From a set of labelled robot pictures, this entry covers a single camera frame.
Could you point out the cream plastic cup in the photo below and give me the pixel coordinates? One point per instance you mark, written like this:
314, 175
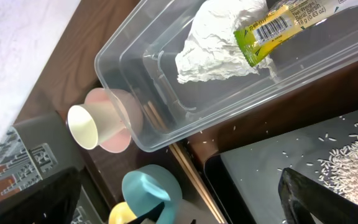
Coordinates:
94, 123

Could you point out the grey plastic dish rack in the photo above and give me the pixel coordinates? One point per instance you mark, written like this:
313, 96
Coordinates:
38, 148

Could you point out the black food waste tray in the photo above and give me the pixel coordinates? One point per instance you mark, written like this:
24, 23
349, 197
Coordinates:
249, 175

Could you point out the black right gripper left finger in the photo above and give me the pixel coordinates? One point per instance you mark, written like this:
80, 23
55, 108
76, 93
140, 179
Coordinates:
52, 200

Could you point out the green yellow snack wrapper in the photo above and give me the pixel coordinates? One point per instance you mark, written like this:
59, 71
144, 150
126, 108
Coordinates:
284, 21

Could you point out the pink plastic bowl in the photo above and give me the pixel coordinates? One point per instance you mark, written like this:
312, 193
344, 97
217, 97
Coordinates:
120, 137

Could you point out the white paper napkin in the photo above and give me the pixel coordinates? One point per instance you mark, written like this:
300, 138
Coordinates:
211, 51

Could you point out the light blue plastic bowl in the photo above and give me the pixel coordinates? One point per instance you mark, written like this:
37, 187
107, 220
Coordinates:
143, 189

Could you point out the clear plastic waste bin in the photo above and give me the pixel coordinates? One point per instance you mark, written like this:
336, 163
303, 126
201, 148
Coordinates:
137, 68

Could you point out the dark brown serving tray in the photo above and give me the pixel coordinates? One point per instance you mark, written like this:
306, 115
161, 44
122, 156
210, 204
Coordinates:
184, 159

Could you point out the left wooden chopstick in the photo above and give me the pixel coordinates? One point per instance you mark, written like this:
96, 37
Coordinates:
191, 174

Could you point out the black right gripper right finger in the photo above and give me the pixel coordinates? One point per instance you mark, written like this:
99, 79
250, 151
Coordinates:
303, 200

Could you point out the yellow plastic plate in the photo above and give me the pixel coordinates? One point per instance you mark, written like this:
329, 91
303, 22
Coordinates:
121, 214

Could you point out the pile of white rice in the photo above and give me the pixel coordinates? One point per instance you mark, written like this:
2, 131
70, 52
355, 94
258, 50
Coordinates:
336, 165

